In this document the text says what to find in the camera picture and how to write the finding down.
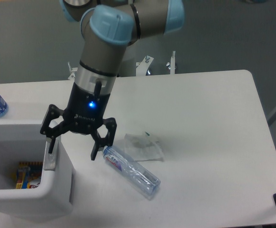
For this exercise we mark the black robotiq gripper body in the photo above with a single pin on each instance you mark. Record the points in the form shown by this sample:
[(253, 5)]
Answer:
[(85, 110)]

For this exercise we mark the white clamp post with screw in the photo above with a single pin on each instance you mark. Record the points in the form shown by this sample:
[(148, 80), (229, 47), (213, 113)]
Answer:
[(171, 65)]

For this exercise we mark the white metal frame bracket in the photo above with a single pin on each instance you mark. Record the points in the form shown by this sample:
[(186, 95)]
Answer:
[(72, 71)]

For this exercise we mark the colourful snack package in bin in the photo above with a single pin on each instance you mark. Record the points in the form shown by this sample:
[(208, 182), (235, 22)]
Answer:
[(28, 175)]

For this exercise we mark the white push-top trash can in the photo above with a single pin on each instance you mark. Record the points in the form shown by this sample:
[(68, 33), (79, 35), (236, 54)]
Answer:
[(21, 141)]

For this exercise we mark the clear empty plastic bottle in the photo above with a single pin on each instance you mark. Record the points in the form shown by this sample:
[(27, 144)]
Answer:
[(144, 181)]

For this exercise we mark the crumpled clear plastic wrapper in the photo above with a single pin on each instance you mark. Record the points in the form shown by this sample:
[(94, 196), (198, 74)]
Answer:
[(143, 147)]

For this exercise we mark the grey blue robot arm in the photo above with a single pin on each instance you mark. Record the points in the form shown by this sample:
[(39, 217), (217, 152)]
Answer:
[(108, 28)]

